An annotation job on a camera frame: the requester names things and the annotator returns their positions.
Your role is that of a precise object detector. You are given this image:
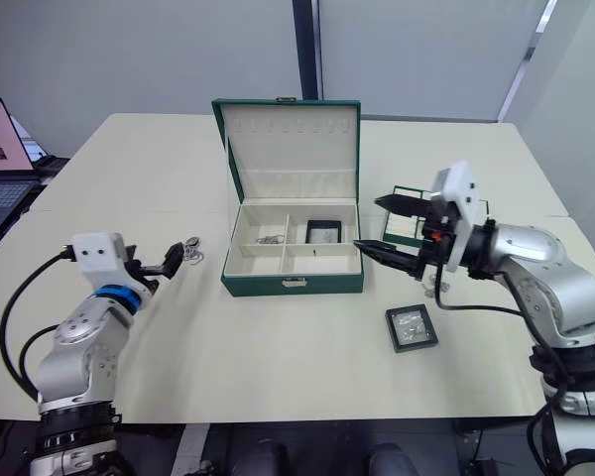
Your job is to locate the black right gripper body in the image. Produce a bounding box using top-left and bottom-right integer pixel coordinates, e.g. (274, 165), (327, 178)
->
(417, 193), (465, 281)

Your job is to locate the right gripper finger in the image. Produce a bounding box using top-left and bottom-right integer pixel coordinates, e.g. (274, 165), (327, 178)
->
(351, 238), (428, 284)
(373, 193), (434, 220)

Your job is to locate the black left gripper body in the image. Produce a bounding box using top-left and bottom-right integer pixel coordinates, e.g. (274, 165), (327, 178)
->
(121, 243), (169, 295)

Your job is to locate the green jewelry tray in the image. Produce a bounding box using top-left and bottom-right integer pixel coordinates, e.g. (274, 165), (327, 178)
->
(380, 184), (491, 249)

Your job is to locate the black display case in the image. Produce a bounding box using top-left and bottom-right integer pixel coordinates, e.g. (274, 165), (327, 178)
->
(384, 304), (440, 354)
(306, 218), (344, 246)

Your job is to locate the green jewelry box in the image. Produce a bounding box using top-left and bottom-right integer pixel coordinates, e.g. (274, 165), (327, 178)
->
(211, 97), (367, 298)

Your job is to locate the dark open laptop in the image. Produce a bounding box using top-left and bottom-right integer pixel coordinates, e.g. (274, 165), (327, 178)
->
(9, 112), (71, 187)

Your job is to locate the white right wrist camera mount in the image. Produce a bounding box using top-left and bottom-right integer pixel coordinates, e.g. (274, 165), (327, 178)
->
(429, 159), (482, 274)

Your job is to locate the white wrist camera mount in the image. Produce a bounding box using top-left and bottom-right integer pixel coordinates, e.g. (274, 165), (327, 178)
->
(72, 231), (148, 298)
(429, 159), (482, 274)

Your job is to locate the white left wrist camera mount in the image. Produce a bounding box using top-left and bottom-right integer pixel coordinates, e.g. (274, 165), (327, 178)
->
(72, 231), (148, 298)

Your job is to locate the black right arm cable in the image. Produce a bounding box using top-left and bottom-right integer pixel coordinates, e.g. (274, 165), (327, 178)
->
(432, 216), (552, 369)

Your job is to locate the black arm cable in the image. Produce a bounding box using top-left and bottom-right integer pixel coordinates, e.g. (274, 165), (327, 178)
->
(0, 247), (78, 406)
(432, 216), (552, 369)
(17, 322), (61, 396)

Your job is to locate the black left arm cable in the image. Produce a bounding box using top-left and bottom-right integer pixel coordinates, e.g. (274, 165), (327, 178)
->
(17, 322), (61, 396)
(0, 247), (78, 406)

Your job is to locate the dark vertical partition post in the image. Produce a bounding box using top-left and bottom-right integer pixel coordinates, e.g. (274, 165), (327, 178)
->
(292, 0), (326, 101)

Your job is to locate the silver window frame strip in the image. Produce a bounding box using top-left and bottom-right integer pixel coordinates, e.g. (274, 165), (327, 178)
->
(497, 0), (562, 124)

